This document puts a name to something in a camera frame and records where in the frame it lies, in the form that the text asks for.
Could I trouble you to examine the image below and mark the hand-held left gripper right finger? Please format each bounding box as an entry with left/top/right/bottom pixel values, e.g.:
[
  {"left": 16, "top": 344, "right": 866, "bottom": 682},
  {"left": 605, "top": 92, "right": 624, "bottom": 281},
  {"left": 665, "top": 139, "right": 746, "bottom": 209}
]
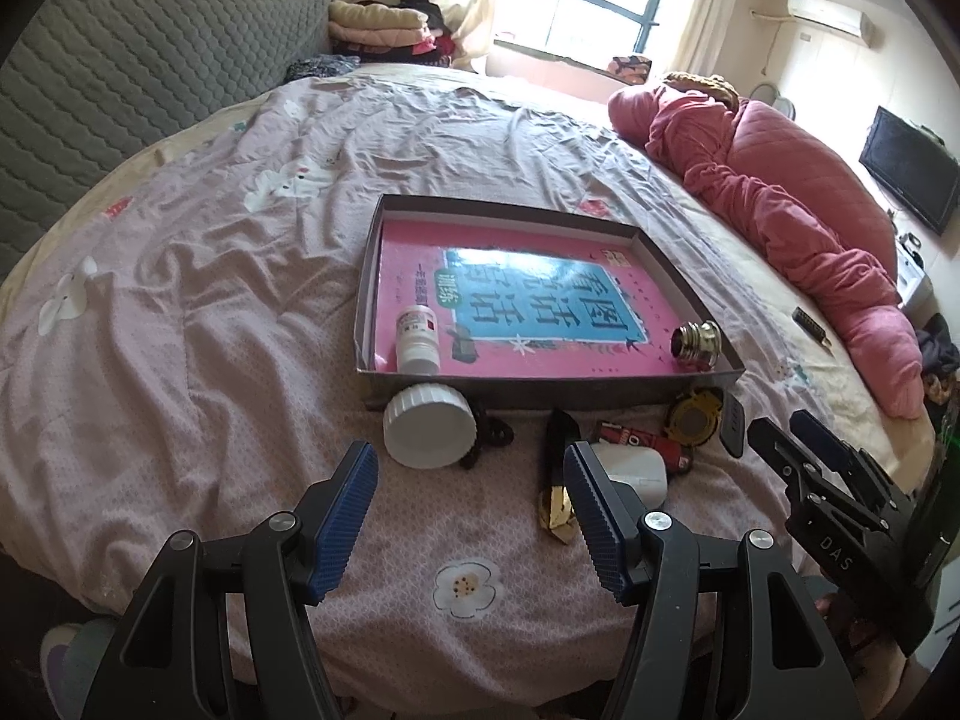
[{"left": 562, "top": 441, "right": 863, "bottom": 720}]

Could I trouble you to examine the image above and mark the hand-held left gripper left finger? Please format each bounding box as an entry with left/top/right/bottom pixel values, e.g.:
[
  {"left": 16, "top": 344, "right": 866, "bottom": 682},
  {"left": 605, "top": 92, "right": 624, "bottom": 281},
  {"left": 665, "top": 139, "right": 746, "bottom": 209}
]
[{"left": 79, "top": 441, "right": 380, "bottom": 720}]

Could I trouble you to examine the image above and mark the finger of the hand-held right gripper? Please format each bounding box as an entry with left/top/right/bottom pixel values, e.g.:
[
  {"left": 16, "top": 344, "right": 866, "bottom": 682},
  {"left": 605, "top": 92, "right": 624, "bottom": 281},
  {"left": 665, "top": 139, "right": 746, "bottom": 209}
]
[
  {"left": 748, "top": 416, "right": 818, "bottom": 500},
  {"left": 787, "top": 409, "right": 897, "bottom": 511}
]

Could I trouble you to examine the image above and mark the white earbuds case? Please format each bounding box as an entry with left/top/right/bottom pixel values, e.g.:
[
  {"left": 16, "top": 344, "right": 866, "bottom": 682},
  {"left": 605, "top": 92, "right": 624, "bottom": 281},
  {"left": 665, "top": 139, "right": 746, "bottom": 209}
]
[{"left": 589, "top": 442, "right": 670, "bottom": 511}]

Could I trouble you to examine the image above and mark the yellow black tape measure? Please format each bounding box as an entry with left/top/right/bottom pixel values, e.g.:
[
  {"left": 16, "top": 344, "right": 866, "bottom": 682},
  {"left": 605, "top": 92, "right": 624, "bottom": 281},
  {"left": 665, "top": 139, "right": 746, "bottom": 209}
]
[{"left": 666, "top": 388, "right": 747, "bottom": 460}]

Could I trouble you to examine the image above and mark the large white jar lid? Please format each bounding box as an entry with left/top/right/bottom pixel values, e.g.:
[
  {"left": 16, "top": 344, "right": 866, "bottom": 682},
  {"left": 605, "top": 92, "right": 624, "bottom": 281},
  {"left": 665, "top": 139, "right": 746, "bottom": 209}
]
[{"left": 382, "top": 384, "right": 481, "bottom": 470}]

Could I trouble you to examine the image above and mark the grey cardboard box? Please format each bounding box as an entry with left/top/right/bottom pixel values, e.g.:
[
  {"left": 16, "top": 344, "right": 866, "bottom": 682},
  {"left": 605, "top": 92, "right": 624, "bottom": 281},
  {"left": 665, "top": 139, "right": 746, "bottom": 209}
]
[{"left": 352, "top": 193, "right": 747, "bottom": 412}]

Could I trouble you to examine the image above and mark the red black packet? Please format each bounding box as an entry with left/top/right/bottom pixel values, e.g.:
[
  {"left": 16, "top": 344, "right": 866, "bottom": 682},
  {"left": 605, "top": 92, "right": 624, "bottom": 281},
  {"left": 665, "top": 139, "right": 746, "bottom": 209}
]
[{"left": 598, "top": 422, "right": 695, "bottom": 475}]

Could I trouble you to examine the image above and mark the black remote control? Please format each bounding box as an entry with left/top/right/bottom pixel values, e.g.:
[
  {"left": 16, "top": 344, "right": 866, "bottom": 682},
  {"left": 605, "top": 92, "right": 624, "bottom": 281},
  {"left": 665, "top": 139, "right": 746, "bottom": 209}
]
[{"left": 793, "top": 307, "right": 832, "bottom": 350}]

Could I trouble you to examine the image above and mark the black hair clip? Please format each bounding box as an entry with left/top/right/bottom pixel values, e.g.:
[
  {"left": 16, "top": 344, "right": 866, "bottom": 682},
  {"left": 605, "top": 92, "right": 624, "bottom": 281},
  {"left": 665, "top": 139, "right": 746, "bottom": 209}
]
[{"left": 459, "top": 411, "right": 515, "bottom": 471}]

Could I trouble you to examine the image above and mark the brass metal cap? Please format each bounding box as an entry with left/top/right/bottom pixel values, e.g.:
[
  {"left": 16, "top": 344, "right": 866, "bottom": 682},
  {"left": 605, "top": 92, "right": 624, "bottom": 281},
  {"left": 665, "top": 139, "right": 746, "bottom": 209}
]
[{"left": 670, "top": 321, "right": 722, "bottom": 370}]

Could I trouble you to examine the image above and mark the small white pill bottle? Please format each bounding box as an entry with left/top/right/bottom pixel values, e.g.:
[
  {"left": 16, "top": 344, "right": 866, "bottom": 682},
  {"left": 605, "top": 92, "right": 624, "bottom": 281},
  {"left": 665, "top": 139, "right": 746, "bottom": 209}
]
[{"left": 395, "top": 306, "right": 440, "bottom": 374}]

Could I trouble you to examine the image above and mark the white appliance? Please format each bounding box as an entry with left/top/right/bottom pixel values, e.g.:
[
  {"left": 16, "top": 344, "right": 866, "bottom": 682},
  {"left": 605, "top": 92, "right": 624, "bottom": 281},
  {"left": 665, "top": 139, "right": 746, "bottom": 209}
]
[{"left": 896, "top": 232, "right": 935, "bottom": 308}]

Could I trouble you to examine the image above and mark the pink blue book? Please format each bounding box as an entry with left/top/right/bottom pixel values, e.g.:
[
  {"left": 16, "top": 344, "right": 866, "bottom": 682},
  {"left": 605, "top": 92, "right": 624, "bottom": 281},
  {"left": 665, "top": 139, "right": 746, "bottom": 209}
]
[{"left": 379, "top": 219, "right": 680, "bottom": 376}]

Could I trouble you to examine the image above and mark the pink floral bed sheet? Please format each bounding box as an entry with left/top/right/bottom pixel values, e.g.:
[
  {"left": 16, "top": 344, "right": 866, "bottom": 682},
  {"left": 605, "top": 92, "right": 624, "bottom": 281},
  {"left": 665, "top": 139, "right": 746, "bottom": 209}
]
[{"left": 0, "top": 64, "right": 938, "bottom": 665}]

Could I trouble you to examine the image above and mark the pink quilt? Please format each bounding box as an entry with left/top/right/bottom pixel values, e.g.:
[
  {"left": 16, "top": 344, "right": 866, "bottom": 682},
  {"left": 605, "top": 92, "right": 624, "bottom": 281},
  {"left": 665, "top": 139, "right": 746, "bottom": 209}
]
[{"left": 607, "top": 79, "right": 931, "bottom": 421}]

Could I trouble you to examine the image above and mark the black television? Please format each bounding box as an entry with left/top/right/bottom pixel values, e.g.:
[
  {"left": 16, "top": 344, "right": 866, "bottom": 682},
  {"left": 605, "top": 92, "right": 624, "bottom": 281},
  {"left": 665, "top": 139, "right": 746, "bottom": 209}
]
[{"left": 859, "top": 106, "right": 960, "bottom": 237}]

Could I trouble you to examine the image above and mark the grey purple shoe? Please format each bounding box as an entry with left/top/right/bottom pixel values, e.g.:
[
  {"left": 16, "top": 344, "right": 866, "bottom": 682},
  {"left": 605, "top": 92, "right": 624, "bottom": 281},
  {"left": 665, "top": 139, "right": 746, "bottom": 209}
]
[{"left": 41, "top": 619, "right": 121, "bottom": 720}]

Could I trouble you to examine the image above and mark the white fan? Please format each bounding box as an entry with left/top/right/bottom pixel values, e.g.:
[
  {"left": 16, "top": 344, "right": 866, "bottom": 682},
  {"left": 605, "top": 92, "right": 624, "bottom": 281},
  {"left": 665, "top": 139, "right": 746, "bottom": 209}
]
[{"left": 750, "top": 81, "right": 796, "bottom": 117}]

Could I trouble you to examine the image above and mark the yellow knitted cloth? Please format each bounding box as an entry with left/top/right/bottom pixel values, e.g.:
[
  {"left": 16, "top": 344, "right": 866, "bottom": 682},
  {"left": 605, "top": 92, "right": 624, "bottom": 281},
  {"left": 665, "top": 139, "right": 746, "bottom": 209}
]
[{"left": 664, "top": 71, "right": 743, "bottom": 98}]

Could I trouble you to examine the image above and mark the patterned tissue box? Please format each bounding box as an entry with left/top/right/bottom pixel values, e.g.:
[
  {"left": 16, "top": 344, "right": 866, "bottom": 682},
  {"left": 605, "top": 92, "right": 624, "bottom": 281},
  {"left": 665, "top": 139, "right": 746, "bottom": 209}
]
[{"left": 611, "top": 55, "right": 655, "bottom": 87}]

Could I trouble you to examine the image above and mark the white air conditioner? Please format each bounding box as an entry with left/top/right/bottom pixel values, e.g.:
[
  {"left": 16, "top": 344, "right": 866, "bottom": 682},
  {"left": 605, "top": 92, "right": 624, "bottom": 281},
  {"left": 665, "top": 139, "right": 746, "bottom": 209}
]
[{"left": 786, "top": 0, "right": 875, "bottom": 46}]

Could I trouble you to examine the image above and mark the cream curtain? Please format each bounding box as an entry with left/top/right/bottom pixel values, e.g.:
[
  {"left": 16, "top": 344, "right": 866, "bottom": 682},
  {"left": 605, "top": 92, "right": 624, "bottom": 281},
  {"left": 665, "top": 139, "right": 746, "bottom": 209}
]
[
  {"left": 664, "top": 0, "right": 751, "bottom": 80},
  {"left": 439, "top": 0, "right": 518, "bottom": 76}
]

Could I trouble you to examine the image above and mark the dark floral cloth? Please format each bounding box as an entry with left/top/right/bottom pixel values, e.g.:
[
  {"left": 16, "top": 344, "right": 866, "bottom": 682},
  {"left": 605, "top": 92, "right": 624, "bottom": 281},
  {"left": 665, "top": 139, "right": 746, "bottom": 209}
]
[{"left": 285, "top": 54, "right": 353, "bottom": 83}]

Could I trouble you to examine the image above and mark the grey quilted headboard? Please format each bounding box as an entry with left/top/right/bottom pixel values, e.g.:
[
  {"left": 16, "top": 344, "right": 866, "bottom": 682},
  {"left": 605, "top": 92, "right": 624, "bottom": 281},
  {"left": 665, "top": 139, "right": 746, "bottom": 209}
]
[{"left": 0, "top": 0, "right": 335, "bottom": 278}]

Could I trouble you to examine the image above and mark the black clothes pile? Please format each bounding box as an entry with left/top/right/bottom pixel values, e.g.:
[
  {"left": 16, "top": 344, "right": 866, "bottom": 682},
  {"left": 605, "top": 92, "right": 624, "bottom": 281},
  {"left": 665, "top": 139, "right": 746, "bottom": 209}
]
[{"left": 397, "top": 0, "right": 458, "bottom": 65}]

